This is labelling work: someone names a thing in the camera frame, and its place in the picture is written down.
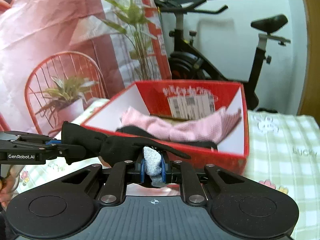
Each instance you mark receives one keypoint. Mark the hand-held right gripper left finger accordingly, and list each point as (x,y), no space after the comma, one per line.
(142,170)

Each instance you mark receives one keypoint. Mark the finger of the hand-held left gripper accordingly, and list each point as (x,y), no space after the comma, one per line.
(72,151)

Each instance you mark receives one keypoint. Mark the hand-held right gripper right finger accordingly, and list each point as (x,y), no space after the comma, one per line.
(163,170)

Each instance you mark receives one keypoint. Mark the grey knit sock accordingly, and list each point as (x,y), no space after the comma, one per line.
(153,162)

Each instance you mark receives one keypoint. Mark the black sock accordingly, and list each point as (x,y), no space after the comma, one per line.
(82,135)

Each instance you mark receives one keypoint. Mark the pink knit cloth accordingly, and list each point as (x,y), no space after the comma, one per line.
(162,130)

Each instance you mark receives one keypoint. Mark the red strawberry print cardboard box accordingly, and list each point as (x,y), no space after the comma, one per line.
(225,162)

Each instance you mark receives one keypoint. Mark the person's left hand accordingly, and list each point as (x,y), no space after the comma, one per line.
(6,197)

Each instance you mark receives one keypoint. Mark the black exercise bike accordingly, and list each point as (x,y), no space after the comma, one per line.
(185,62)

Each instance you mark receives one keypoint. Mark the green checkered printed tablecloth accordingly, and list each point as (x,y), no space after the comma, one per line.
(275,155)

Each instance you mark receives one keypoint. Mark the pink printed backdrop cloth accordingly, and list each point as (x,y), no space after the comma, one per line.
(50,30)

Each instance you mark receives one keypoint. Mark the wooden door panel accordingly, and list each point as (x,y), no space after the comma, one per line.
(312,55)

